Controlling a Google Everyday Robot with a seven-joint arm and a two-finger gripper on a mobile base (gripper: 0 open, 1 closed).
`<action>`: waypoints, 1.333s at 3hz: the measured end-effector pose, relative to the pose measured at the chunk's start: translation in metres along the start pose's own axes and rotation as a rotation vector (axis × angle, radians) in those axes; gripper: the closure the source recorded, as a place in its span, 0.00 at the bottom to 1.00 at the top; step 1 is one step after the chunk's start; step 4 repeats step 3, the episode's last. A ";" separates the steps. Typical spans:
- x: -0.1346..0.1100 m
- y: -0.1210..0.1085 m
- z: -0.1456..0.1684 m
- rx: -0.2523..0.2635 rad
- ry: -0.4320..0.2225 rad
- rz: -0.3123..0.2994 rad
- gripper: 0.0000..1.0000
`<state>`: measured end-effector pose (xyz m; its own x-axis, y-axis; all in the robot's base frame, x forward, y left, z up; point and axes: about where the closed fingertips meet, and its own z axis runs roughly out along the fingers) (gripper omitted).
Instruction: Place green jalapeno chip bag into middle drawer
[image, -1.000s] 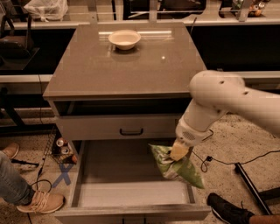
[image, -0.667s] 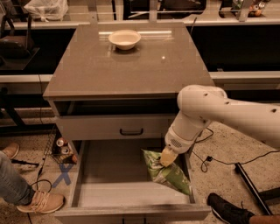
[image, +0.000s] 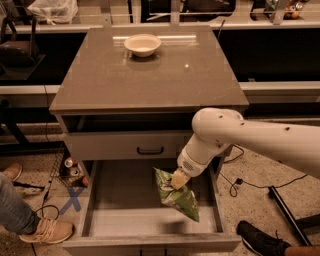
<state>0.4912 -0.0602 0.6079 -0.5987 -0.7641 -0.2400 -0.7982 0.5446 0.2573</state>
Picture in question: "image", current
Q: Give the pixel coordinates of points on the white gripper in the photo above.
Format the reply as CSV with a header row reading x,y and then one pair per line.
x,y
190,163

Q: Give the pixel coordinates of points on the green jalapeno chip bag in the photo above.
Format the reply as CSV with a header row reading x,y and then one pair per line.
x,y
182,199

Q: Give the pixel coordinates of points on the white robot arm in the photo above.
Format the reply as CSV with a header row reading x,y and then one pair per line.
x,y
214,130

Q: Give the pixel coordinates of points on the closed upper grey drawer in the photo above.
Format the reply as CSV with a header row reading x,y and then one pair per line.
x,y
126,145

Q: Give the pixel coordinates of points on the open grey drawer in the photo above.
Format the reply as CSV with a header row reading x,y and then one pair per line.
x,y
123,214

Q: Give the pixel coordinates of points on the grey drawer cabinet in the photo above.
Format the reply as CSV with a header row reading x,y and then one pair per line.
x,y
108,89

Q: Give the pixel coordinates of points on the tan sneaker near drawer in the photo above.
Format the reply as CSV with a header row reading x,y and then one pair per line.
x,y
49,231

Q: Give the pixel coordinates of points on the white plastic bag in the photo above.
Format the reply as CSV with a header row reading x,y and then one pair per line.
x,y
54,11

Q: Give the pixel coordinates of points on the dark bag on shelf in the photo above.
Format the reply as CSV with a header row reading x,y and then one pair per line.
x,y
16,53

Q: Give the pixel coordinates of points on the blue tape cross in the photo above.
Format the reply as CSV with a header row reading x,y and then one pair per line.
x,y
73,200

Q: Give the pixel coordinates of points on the black sneaker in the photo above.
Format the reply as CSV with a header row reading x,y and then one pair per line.
x,y
259,242

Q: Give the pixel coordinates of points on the black metal bar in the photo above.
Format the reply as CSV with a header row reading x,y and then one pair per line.
x,y
299,226

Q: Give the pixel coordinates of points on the white paper bowl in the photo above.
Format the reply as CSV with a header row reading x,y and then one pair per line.
x,y
142,45

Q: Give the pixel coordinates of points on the tan sneaker at left edge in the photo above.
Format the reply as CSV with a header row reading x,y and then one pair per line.
x,y
13,172

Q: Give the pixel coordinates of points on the blue jeans leg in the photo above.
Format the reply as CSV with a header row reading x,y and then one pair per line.
x,y
15,214

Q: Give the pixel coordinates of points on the wire basket with cans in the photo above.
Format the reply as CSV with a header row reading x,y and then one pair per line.
x,y
67,170

